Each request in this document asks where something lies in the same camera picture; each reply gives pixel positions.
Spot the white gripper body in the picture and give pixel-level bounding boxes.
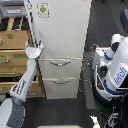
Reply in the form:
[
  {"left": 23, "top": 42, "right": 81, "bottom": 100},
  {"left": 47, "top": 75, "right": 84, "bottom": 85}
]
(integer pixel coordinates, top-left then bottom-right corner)
[{"left": 25, "top": 47, "right": 42, "bottom": 59}]

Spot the white fridge door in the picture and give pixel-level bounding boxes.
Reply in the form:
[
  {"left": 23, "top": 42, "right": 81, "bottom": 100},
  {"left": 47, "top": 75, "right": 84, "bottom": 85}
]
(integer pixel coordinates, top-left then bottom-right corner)
[{"left": 24, "top": 0, "right": 92, "bottom": 59}]

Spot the robot base white front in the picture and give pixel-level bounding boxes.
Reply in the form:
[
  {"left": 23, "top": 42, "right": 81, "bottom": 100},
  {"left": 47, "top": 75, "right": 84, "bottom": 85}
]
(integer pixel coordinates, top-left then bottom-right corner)
[{"left": 36, "top": 115, "right": 102, "bottom": 128}]

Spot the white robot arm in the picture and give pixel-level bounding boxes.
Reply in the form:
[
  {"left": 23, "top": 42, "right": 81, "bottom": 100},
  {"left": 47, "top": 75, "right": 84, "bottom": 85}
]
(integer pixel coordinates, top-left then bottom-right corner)
[{"left": 0, "top": 41, "right": 44, "bottom": 128}]

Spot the middle fridge drawer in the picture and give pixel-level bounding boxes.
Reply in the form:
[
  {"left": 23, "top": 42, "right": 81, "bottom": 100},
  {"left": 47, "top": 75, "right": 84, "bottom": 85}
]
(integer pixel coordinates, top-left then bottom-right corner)
[{"left": 39, "top": 59, "right": 82, "bottom": 79}]

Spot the fridge drawer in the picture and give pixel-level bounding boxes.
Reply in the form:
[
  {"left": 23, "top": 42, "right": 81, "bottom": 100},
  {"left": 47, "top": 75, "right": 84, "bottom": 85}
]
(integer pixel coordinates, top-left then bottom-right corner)
[
  {"left": 43, "top": 78, "right": 79, "bottom": 99},
  {"left": 39, "top": 59, "right": 82, "bottom": 79}
]

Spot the bottom fridge drawer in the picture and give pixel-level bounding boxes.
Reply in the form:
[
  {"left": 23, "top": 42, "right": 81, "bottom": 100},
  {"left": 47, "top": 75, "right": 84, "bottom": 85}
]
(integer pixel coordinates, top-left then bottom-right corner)
[{"left": 43, "top": 78, "right": 79, "bottom": 99}]

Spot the wooden drawer cabinet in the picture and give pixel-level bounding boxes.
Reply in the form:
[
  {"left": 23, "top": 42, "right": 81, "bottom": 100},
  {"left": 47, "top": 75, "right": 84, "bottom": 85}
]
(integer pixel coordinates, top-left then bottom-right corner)
[{"left": 0, "top": 18, "right": 43, "bottom": 97}]

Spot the green label on drawer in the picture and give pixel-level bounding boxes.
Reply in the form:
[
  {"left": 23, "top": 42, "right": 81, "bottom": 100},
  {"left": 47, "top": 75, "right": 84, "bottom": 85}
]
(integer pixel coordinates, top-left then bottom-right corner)
[{"left": 7, "top": 33, "right": 14, "bottom": 39}]

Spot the white refrigerator body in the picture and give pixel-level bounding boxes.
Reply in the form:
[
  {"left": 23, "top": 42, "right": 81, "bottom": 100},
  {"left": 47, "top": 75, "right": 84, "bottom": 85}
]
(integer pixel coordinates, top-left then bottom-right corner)
[{"left": 23, "top": 0, "right": 93, "bottom": 100}]

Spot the green android sticker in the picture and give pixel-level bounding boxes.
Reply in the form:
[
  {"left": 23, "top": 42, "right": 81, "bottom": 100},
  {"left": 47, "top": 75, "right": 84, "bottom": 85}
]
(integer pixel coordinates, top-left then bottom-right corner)
[{"left": 37, "top": 3, "right": 49, "bottom": 17}]

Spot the grey box on cabinet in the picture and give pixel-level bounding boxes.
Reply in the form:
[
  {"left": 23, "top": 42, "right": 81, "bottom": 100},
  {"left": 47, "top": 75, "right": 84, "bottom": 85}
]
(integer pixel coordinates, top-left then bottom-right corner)
[{"left": 0, "top": 6, "right": 26, "bottom": 18}]

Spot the grey coiled cable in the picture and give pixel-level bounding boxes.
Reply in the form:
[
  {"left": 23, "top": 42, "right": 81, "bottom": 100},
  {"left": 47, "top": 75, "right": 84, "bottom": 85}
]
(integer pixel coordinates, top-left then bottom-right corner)
[{"left": 77, "top": 43, "right": 100, "bottom": 94}]

